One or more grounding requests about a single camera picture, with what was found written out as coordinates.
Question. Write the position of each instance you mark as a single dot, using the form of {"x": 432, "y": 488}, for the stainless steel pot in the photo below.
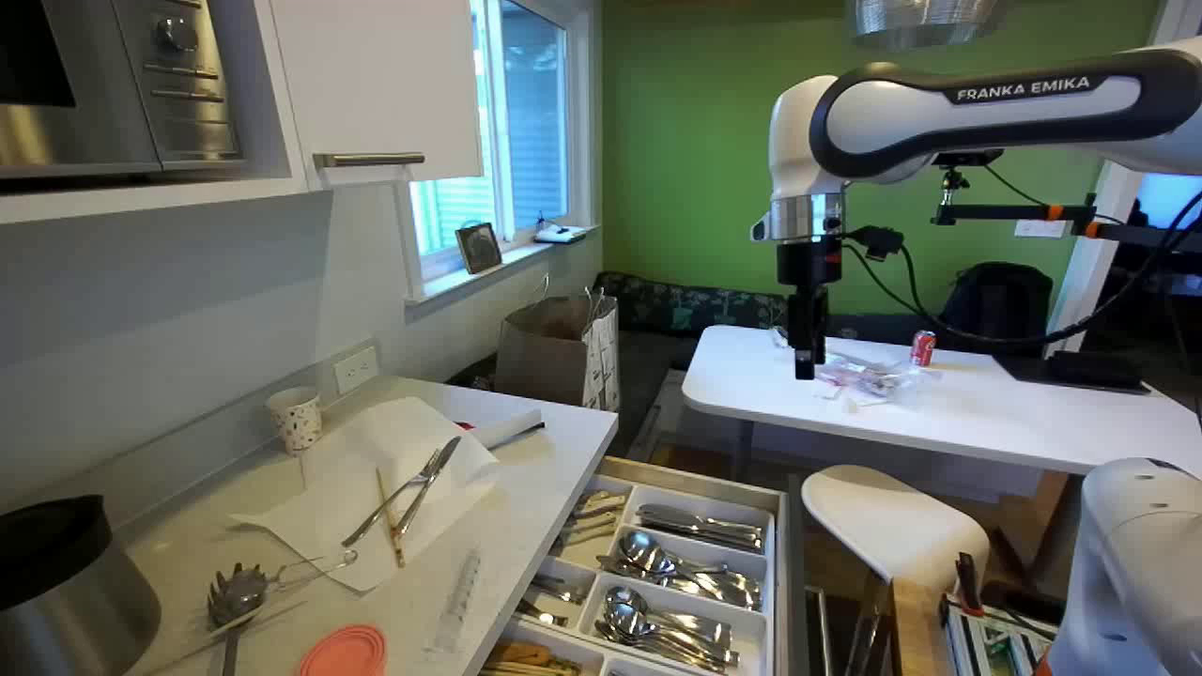
{"x": 89, "y": 614}

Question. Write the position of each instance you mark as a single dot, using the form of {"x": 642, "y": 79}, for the white table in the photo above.
{"x": 999, "y": 415}

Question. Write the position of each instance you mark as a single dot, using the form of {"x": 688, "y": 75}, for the clear plastic wrapper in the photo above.
{"x": 864, "y": 377}

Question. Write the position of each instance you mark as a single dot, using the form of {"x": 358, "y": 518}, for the black backpack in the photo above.
{"x": 996, "y": 311}

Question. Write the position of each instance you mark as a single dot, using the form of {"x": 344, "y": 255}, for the pink round lid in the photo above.
{"x": 344, "y": 653}

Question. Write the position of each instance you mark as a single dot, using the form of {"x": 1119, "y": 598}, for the white striped box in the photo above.
{"x": 996, "y": 642}

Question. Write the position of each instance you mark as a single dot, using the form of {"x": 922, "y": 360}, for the small white device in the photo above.
{"x": 562, "y": 233}

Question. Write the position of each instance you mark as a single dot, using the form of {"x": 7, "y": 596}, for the white framed window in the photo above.
{"x": 525, "y": 117}

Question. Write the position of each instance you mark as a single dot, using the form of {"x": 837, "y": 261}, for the dark patterned bench cushion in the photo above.
{"x": 688, "y": 306}

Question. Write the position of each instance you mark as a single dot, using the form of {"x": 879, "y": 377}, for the small red object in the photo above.
{"x": 926, "y": 346}

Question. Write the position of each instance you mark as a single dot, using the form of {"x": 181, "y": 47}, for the black spaghetti spoon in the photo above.
{"x": 234, "y": 596}

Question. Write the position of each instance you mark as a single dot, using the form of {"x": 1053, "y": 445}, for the white wall outlet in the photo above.
{"x": 354, "y": 368}

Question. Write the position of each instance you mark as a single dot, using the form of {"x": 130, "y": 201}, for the dark picture frame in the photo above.
{"x": 477, "y": 246}

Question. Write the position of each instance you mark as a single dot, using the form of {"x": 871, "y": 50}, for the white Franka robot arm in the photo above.
{"x": 999, "y": 106}

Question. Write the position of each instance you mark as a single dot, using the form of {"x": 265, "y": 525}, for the steel table knife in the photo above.
{"x": 700, "y": 525}

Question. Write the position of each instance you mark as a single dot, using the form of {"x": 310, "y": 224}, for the steel spoon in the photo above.
{"x": 623, "y": 607}
{"x": 638, "y": 546}

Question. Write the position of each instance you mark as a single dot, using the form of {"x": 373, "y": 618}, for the open cutlery drawer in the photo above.
{"x": 773, "y": 586}

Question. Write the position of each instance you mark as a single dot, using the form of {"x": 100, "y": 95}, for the clear plastic strip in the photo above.
{"x": 457, "y": 603}

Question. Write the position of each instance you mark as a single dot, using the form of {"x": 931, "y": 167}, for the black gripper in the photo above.
{"x": 801, "y": 270}

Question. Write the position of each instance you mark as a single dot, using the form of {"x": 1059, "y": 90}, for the black camera on stand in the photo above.
{"x": 969, "y": 160}

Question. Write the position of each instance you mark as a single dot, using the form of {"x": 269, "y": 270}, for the metal kitchen tongs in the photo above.
{"x": 407, "y": 492}

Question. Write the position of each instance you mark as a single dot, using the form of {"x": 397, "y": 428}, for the built-in steel microwave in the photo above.
{"x": 75, "y": 106}

